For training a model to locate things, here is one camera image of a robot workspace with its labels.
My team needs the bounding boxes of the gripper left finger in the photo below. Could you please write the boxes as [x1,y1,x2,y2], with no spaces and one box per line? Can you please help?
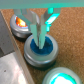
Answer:
[13,7,42,48]

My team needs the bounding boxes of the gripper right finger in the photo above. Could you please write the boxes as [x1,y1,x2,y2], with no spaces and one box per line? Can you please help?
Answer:
[39,7,62,48]

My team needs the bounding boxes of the red button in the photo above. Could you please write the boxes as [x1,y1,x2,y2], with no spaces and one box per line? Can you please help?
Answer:
[9,13,35,42]

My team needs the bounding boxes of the green button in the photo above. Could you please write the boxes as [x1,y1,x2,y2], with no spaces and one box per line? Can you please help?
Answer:
[42,66,83,84]

